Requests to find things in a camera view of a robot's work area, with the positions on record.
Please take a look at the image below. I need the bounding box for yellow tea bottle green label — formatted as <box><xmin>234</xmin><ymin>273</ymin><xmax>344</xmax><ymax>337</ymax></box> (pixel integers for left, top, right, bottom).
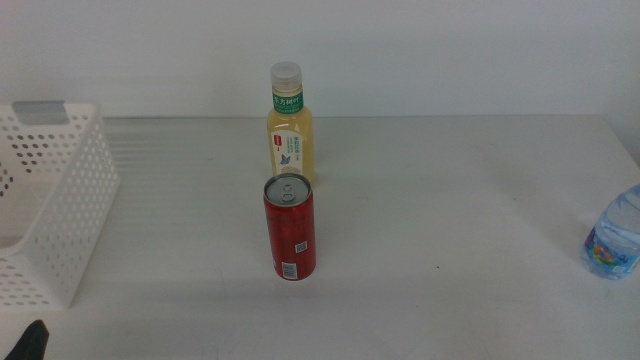
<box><xmin>266</xmin><ymin>60</ymin><xmax>316</xmax><ymax>187</ymax></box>

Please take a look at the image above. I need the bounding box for red drink can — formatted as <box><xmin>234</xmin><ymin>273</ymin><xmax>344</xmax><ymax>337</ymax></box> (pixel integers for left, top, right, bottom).
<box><xmin>262</xmin><ymin>173</ymin><xmax>317</xmax><ymax>282</ymax></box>

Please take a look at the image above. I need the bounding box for white perforated plastic basket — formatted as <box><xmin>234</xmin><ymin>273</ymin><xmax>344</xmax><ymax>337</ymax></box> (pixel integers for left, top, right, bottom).
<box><xmin>0</xmin><ymin>99</ymin><xmax>121</xmax><ymax>312</ymax></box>

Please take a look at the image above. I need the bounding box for blue-capped water bottle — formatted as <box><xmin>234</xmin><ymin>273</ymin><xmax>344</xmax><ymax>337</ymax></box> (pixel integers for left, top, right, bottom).
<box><xmin>580</xmin><ymin>183</ymin><xmax>640</xmax><ymax>281</ymax></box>

